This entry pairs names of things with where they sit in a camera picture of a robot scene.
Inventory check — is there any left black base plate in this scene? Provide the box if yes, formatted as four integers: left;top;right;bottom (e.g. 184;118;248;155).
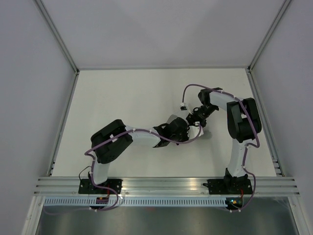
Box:
78;179;122;194

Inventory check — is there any aluminium mounting rail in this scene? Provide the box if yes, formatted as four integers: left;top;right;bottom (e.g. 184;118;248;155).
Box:
32;176;300;197

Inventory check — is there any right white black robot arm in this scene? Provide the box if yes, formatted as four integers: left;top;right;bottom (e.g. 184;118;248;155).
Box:
186;86;262;195

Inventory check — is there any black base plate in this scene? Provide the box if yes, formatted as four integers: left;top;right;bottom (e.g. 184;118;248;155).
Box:
202;179;253;195
78;179;122;194

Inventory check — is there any grey cloth napkin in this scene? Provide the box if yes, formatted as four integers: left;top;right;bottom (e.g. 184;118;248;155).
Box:
167;110;212;140

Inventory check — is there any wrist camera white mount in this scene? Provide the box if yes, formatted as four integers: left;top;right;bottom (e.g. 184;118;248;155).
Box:
187;125;204;140
180;102;190;112

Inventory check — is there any white slotted cable duct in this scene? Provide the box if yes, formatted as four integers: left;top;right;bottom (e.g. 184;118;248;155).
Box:
44;196;227;207

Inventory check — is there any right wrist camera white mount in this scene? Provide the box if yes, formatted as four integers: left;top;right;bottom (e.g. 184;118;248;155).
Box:
180;102;190;112

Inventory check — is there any right aluminium frame post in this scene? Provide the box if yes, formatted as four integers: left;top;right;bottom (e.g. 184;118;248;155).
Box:
246;0;294;71

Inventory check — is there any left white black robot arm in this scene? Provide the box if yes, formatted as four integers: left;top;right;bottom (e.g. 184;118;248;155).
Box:
89;117;189;194

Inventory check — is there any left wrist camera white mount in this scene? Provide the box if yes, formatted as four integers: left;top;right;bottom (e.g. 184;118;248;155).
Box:
187;125;204;140

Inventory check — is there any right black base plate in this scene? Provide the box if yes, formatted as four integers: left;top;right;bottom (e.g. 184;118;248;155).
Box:
202;179;253;195

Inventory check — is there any aluminium frame post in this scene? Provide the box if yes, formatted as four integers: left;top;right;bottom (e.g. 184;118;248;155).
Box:
246;0;294;71
33;0;79;75

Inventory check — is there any left aluminium frame post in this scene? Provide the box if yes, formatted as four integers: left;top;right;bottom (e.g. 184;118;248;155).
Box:
33;0;79;75

